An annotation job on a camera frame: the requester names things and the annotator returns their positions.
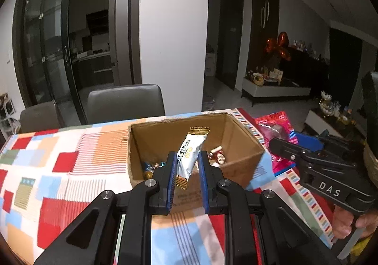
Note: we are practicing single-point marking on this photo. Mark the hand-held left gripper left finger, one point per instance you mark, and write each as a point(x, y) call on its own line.
point(172, 182)

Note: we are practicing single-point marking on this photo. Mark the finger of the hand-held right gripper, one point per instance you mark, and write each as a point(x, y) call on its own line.
point(308, 140)
point(288, 150)

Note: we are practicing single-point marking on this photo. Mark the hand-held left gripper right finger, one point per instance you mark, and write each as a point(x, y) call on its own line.
point(203, 182)

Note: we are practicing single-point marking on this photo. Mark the red snack bag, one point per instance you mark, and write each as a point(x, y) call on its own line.
point(274, 119)

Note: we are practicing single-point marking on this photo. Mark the white gold snack packet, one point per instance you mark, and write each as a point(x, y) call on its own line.
point(189, 150)

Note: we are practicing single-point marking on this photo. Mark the cardboard box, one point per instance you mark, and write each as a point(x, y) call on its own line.
point(165, 135)

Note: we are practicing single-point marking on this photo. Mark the person's right hand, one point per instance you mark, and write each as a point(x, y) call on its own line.
point(342, 223)

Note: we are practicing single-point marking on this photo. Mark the blue orange wrapped candy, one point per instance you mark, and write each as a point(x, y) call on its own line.
point(159, 164)

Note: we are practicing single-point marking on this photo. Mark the white coffee table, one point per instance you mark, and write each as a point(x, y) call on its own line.
point(316, 119)

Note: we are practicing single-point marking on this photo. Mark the red white wrapped candy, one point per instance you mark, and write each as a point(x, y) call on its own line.
point(221, 158)

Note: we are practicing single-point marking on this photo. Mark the beige roll candy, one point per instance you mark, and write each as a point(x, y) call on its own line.
point(216, 150)

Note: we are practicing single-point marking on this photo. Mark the white flower decoration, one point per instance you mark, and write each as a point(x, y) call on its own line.
point(328, 104)

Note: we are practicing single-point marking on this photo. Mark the white low bench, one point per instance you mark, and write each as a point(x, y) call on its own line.
point(274, 92)

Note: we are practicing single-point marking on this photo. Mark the dark sideboard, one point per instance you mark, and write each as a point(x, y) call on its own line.
point(307, 70)

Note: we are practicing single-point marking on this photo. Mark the standing picture card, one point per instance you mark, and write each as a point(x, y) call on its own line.
point(276, 75)

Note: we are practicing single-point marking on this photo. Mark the yellow garment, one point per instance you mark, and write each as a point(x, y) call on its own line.
point(366, 245)

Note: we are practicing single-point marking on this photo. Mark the yellow basket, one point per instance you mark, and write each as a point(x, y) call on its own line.
point(257, 79)

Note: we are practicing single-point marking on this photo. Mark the large grey dining chair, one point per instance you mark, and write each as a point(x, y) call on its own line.
point(127, 102)

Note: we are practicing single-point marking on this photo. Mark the orange foil balloons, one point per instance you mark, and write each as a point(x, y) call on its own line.
point(279, 46)

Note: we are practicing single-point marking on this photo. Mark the colourful patchwork tablecloth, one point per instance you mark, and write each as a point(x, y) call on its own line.
point(73, 170)

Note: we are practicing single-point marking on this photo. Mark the dark interior door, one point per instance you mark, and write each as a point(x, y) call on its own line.
point(230, 40)

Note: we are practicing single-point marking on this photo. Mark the small grey dining chair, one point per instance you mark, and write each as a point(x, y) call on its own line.
point(38, 117)

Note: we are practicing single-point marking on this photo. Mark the photo frames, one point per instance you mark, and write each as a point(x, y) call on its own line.
point(7, 114)

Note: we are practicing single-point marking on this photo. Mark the black framed glass sliding door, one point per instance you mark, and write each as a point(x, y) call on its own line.
point(50, 46)

